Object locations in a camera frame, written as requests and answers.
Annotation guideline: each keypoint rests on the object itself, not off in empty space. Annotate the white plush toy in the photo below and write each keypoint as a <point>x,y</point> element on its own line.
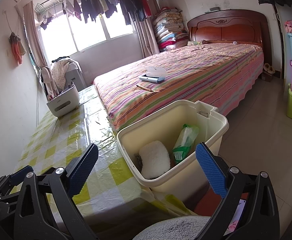
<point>153,160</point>

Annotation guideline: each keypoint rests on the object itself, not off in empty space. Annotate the white tissue box organizer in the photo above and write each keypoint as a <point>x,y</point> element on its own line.
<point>63,103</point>

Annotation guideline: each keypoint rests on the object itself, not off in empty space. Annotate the polka dot cloth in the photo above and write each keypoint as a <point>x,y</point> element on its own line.
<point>60,72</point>

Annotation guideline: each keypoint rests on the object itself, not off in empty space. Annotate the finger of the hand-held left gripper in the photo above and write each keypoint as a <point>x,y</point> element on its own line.
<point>19,174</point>

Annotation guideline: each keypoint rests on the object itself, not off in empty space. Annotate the pair of beige slippers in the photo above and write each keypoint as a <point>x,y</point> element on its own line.
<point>268,68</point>

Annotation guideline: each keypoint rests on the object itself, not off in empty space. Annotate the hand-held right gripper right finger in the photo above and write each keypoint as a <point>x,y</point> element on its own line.
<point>211,172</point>

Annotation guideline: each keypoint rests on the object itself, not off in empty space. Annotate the wooden headboard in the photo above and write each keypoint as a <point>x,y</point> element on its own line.
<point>226,27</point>

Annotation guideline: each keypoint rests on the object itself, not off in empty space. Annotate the striped bed sheet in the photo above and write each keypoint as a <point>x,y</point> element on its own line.
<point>186,80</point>

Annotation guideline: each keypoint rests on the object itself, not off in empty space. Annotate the blue and white case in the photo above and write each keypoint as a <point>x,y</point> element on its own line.
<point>153,76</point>

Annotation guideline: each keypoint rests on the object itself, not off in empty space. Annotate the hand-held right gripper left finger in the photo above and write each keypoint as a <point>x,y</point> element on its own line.
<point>83,170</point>

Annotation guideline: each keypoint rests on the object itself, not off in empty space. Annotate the grey fuzzy cushion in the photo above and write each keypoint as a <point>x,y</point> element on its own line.
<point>171,227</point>

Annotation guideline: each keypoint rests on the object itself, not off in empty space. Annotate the white cabinet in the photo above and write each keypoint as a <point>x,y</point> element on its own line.
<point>77,77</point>

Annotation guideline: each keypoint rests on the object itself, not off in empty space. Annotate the stack of folded blankets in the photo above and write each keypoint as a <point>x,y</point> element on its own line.
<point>169,30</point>

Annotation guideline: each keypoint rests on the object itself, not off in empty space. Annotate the orange pencil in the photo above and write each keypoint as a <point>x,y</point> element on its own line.
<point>144,88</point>

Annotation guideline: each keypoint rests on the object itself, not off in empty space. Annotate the row of hanging clothes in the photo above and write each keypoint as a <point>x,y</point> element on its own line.
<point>98,2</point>

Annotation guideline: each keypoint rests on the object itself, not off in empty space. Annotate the green plastic bag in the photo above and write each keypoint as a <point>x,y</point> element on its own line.
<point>183,145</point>

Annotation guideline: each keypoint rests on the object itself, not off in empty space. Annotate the orange cloth on wall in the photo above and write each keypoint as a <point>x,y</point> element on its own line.
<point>17,47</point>

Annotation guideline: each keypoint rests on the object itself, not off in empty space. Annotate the beige curtain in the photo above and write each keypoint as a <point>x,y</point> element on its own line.
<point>33,35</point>
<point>146,37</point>

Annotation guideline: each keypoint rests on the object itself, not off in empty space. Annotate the cream plastic bin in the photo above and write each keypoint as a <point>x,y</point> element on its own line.
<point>161,115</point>

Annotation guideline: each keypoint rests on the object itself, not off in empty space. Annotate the window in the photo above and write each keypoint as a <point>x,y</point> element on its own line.
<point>90,35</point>

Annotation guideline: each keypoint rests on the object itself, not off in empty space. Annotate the checked plastic tablecloth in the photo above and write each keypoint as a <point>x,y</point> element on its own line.
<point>60,135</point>

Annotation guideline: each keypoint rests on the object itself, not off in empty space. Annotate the clothes on floor rack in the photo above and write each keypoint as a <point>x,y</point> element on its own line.
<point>48,82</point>

